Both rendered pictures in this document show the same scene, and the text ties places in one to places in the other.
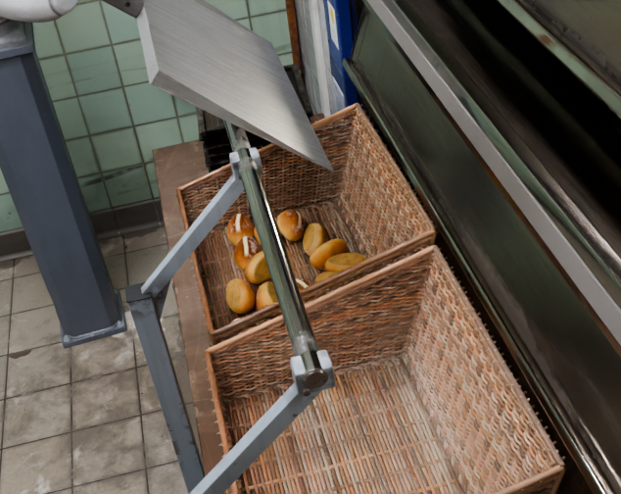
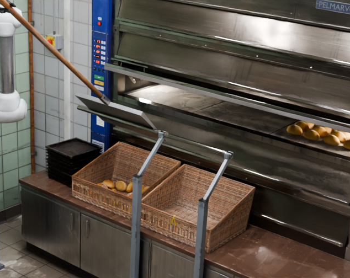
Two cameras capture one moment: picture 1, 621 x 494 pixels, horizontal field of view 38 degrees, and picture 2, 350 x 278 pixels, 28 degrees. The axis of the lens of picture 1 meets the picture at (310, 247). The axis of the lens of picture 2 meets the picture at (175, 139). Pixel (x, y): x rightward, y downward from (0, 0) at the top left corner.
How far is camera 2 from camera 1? 3.31 m
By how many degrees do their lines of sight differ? 43
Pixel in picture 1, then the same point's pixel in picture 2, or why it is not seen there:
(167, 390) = (138, 210)
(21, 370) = not seen: outside the picture
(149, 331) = (139, 188)
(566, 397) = (253, 169)
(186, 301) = (94, 209)
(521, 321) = (232, 162)
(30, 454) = not seen: outside the picture
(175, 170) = (38, 182)
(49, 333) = not seen: outside the picture
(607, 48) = (264, 87)
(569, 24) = (252, 85)
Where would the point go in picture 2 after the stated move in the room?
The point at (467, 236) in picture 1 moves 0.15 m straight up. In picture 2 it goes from (202, 153) to (204, 131)
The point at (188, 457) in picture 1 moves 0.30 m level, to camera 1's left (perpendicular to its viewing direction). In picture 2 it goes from (138, 239) to (99, 254)
